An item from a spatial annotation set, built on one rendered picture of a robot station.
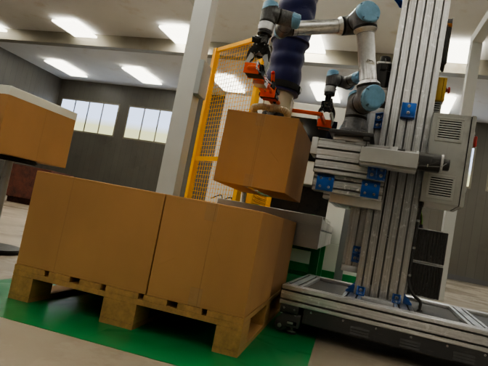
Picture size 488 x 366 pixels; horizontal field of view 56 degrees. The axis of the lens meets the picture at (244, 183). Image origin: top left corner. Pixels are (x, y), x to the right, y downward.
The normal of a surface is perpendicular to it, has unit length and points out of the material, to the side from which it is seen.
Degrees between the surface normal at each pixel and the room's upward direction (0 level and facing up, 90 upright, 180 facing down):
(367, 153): 90
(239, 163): 90
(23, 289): 90
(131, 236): 90
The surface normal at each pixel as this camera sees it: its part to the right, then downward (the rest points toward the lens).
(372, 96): 0.16, 0.08
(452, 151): -0.29, -0.13
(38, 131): 0.93, 0.15
